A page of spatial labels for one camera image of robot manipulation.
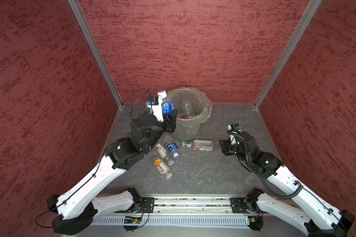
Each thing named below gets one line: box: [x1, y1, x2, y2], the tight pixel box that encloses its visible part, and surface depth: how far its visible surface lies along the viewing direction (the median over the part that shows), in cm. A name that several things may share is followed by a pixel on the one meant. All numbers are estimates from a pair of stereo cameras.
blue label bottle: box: [167, 141, 180, 159], surface depth 91 cm
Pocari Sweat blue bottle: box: [157, 89, 175, 117], surface depth 53 cm
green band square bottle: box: [181, 139, 214, 152], surface depth 96 cm
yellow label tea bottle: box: [153, 158, 174, 180], surface depth 84 cm
